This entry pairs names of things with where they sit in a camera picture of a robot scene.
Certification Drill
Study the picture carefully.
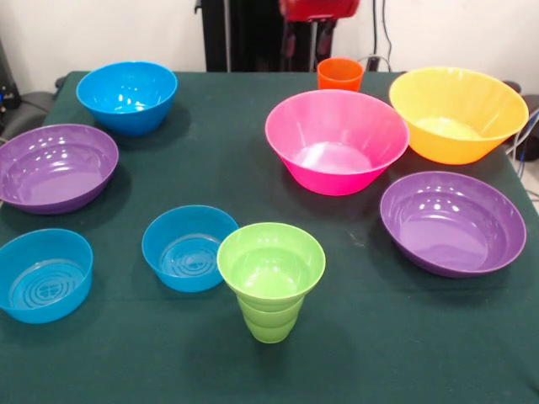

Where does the deep smooth blue bowl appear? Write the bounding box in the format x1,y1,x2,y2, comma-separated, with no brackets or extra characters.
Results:
75,61,179,136

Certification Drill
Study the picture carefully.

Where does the purple bowl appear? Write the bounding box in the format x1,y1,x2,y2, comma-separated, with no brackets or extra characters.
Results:
0,123,120,215
379,170,527,279

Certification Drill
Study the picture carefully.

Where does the pink bowl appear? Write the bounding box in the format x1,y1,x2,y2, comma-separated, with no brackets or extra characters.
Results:
264,90,410,197

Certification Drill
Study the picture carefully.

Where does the dark green tablecloth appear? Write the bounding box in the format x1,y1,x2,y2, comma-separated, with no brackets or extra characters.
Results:
0,70,539,404

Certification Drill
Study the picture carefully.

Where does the blue bowl with ringed bottom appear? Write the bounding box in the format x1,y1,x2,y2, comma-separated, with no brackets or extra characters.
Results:
0,228,94,325
141,205,240,294

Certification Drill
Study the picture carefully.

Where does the yellow-orange bowl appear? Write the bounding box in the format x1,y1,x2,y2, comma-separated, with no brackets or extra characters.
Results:
388,66,530,166

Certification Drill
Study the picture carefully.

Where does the black rounded seat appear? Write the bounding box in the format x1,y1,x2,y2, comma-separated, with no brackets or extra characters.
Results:
8,89,56,140

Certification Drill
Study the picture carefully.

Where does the small green bowl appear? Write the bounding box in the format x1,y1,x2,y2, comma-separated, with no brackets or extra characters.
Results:
216,221,327,302

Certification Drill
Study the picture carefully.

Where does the light blue cable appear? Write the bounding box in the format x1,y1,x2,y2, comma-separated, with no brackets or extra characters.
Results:
507,107,539,163

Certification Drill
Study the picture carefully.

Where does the black plug with grey cable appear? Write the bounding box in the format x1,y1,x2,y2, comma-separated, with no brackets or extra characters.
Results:
356,53,391,72

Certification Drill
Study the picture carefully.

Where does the green cup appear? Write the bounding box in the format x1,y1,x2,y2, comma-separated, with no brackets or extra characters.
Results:
236,294,303,345

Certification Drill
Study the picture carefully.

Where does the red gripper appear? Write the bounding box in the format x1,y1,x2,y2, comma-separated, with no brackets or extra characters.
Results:
278,0,363,58

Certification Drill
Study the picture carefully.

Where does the orange cup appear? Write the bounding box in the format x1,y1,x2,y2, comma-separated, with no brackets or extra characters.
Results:
317,57,365,93

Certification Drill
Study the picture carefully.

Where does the black equipment rack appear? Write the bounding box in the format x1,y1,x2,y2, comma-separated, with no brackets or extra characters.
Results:
0,40,21,127

